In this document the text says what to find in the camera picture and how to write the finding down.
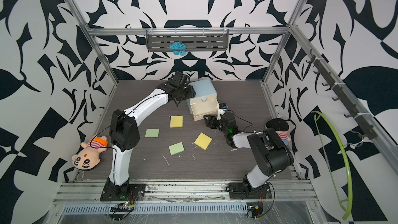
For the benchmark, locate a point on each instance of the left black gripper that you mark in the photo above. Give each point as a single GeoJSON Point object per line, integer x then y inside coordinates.
{"type": "Point", "coordinates": [192, 92]}

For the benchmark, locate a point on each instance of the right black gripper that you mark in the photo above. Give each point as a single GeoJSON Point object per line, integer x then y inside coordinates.
{"type": "Point", "coordinates": [212, 118]}

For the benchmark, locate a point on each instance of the cream drawer tray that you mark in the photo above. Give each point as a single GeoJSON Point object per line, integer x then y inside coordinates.
{"type": "Point", "coordinates": [201, 109]}

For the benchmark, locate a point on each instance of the light blue drawer box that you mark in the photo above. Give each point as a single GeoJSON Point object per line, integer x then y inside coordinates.
{"type": "Point", "coordinates": [205, 92]}

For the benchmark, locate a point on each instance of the yellow sticky note pad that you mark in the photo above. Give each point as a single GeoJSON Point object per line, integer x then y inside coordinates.
{"type": "Point", "coordinates": [176, 122]}

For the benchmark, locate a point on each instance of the green sticky pad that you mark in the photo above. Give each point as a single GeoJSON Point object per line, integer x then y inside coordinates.
{"type": "Point", "coordinates": [152, 133]}
{"type": "Point", "coordinates": [176, 148]}

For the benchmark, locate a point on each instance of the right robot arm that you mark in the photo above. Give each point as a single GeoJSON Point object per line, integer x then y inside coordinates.
{"type": "Point", "coordinates": [271, 154]}

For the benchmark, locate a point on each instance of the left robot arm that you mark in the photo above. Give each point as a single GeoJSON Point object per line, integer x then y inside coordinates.
{"type": "Point", "coordinates": [124, 130]}

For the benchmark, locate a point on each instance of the yellow sticky pad right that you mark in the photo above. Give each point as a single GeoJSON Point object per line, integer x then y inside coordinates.
{"type": "Point", "coordinates": [203, 141]}

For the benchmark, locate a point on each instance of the teal crumpled object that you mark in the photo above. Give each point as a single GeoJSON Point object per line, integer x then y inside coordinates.
{"type": "Point", "coordinates": [178, 48]}

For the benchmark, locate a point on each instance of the plush doll black hair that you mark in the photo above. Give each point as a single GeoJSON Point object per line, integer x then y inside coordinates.
{"type": "Point", "coordinates": [281, 127]}

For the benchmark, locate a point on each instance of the plush doll orange hat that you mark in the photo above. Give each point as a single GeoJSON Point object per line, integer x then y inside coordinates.
{"type": "Point", "coordinates": [89, 156]}

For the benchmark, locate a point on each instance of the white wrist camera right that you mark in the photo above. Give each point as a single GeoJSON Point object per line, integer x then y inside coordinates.
{"type": "Point", "coordinates": [222, 108]}

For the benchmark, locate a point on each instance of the grey wall shelf rack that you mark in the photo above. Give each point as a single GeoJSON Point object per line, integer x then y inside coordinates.
{"type": "Point", "coordinates": [195, 40]}

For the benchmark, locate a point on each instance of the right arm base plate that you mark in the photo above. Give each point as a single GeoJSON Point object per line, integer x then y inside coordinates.
{"type": "Point", "coordinates": [243, 191]}

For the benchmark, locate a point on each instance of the white cable duct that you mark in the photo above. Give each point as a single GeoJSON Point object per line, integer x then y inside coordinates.
{"type": "Point", "coordinates": [160, 208]}

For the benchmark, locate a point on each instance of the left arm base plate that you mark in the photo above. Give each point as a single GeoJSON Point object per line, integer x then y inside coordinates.
{"type": "Point", "coordinates": [126, 192]}

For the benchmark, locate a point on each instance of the black hook rail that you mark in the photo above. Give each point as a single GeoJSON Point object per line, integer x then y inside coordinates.
{"type": "Point", "coordinates": [344, 95]}

